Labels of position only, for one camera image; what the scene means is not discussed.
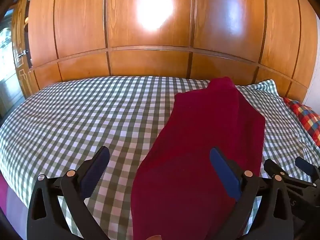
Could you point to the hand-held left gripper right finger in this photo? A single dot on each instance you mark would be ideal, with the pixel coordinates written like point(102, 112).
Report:
point(225, 172)

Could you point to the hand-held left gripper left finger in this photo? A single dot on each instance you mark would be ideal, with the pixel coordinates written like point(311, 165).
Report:
point(96, 170)

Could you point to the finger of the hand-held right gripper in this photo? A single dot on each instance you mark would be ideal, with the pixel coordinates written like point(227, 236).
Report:
point(306, 167)
point(273, 168)

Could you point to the dark red knit garment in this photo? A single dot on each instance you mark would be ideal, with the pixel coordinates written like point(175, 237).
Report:
point(200, 130)

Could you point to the multicolour checked pillow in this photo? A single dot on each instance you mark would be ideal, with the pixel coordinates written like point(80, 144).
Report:
point(306, 117)

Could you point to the bed with green checked sheet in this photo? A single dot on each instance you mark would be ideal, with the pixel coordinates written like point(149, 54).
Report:
point(87, 115)

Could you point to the green checked pillow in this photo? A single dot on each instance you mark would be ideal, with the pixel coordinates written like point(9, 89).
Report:
point(280, 110)

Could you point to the wooden door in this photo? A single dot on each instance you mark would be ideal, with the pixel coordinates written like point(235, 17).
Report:
point(21, 55)

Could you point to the wooden wardrobe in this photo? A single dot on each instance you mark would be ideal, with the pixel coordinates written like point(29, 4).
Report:
point(160, 30)

